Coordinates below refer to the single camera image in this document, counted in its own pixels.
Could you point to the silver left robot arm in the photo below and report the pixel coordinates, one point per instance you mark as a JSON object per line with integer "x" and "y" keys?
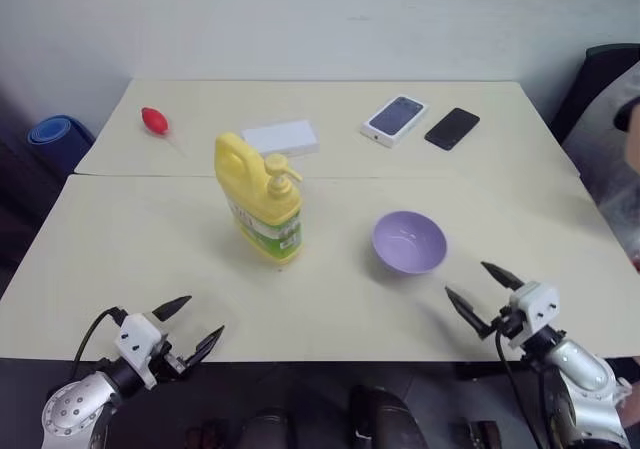
{"x": 75, "y": 409}

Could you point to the yellow detergent bottle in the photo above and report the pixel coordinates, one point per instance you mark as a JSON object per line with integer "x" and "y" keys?
{"x": 260, "y": 194}

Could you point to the large dark rounded shape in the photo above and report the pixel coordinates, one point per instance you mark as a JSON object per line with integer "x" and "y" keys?
{"x": 385, "y": 419}

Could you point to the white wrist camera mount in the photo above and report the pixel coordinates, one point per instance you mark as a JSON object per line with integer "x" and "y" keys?
{"x": 535, "y": 304}
{"x": 137, "y": 339}

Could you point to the black smartphone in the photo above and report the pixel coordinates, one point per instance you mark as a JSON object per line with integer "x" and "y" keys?
{"x": 451, "y": 129}

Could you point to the black chair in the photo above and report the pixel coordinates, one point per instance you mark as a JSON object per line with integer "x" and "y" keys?
{"x": 590, "y": 79}

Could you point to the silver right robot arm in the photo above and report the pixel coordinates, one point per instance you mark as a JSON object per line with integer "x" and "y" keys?
{"x": 585, "y": 369}

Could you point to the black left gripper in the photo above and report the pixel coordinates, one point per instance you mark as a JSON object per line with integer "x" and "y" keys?
{"x": 170, "y": 363}

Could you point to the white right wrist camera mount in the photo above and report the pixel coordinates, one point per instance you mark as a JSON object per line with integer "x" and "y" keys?
{"x": 535, "y": 304}

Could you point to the purple bowl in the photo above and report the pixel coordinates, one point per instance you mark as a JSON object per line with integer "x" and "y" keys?
{"x": 407, "y": 241}

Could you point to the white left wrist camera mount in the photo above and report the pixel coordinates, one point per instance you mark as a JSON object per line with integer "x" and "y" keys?
{"x": 137, "y": 339}

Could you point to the person in grey clothing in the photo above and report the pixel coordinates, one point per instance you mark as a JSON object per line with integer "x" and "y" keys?
{"x": 607, "y": 169}

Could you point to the white phone box with picture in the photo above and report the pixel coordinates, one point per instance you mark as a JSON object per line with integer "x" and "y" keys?
{"x": 395, "y": 119}

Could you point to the rolled blue foam mat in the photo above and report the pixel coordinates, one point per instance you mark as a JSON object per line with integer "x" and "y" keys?
{"x": 60, "y": 134}

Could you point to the red rubber air blower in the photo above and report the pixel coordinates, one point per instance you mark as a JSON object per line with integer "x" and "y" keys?
{"x": 151, "y": 119}

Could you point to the plain white box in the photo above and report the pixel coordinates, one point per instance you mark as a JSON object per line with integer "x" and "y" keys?
{"x": 285, "y": 136}

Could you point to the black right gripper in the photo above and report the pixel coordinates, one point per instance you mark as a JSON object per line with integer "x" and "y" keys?
{"x": 509, "y": 325}

